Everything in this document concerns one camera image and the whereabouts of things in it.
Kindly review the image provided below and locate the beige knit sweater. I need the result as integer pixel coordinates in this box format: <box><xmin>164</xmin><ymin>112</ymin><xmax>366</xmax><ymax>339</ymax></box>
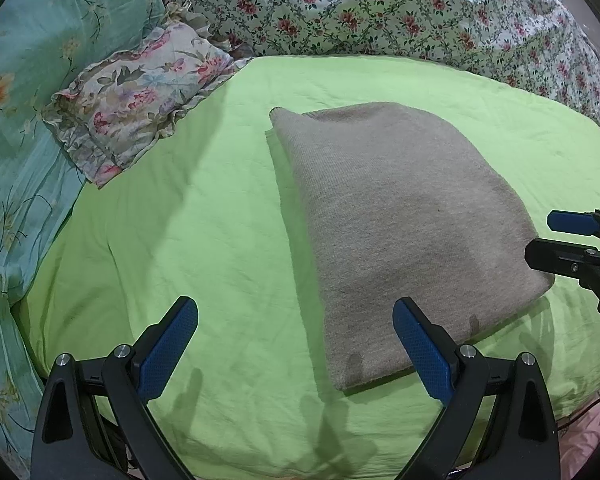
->
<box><xmin>269</xmin><ymin>102</ymin><xmax>555</xmax><ymax>394</ymax></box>

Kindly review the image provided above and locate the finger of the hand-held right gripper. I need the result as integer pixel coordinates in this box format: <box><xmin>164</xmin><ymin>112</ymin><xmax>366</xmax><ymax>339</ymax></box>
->
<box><xmin>546</xmin><ymin>209</ymin><xmax>600</xmax><ymax>248</ymax></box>
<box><xmin>524</xmin><ymin>237</ymin><xmax>593</xmax><ymax>281</ymax></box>

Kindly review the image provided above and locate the teal floral bedding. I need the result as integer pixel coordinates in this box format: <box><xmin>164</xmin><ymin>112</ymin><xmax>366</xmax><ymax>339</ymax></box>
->
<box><xmin>0</xmin><ymin>0</ymin><xmax>170</xmax><ymax>463</ymax></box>

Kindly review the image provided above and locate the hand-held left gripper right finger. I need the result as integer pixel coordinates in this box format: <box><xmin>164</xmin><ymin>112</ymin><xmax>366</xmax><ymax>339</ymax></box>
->
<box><xmin>392</xmin><ymin>296</ymin><xmax>561</xmax><ymax>480</ymax></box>

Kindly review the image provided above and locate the ruffled floral pillow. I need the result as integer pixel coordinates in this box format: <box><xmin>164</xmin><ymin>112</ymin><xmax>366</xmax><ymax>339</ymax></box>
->
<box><xmin>42</xmin><ymin>2</ymin><xmax>255</xmax><ymax>189</ymax></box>

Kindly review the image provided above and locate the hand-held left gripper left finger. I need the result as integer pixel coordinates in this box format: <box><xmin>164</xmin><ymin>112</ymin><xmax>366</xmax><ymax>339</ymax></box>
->
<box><xmin>30</xmin><ymin>296</ymin><xmax>199</xmax><ymax>480</ymax></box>

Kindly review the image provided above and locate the black cable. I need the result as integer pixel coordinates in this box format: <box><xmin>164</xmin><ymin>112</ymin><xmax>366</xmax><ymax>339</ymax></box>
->
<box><xmin>555</xmin><ymin>394</ymin><xmax>600</xmax><ymax>432</ymax></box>

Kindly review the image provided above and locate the green bed sheet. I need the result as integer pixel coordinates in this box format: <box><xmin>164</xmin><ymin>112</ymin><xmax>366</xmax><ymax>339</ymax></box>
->
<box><xmin>12</xmin><ymin>55</ymin><xmax>600</xmax><ymax>480</ymax></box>

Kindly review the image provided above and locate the white floral quilt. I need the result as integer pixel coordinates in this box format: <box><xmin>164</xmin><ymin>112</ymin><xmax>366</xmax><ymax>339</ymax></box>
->
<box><xmin>157</xmin><ymin>0</ymin><xmax>600</xmax><ymax>127</ymax></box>

